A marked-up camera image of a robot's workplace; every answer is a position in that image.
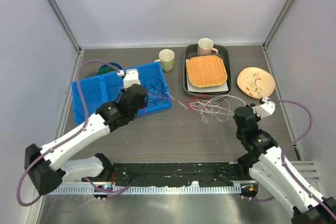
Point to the dark grey serving tray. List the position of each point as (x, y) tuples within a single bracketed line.
[(190, 52)]

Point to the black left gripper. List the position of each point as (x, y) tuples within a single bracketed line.
[(144, 105)]

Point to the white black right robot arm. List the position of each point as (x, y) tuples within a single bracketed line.
[(265, 162)]

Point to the white square plate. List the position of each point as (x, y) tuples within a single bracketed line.
[(206, 74)]

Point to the blue plastic compartment bin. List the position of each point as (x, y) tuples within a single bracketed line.
[(105, 86)]

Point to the white slotted cable duct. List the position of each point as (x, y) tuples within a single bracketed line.
[(194, 188)]

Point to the pink ceramic mug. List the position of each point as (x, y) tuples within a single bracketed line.
[(206, 47)]

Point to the light green ceramic mug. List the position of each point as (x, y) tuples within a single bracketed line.
[(166, 60)]

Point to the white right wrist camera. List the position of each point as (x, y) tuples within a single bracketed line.
[(265, 109)]

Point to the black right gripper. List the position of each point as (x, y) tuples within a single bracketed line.
[(257, 118)]

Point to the woven orange basket tray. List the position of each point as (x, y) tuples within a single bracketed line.
[(206, 71)]

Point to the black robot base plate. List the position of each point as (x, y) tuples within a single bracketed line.
[(207, 174)]

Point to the beige plate with bird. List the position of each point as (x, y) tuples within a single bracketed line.
[(256, 82)]

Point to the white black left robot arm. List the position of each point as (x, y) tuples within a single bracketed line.
[(50, 165)]

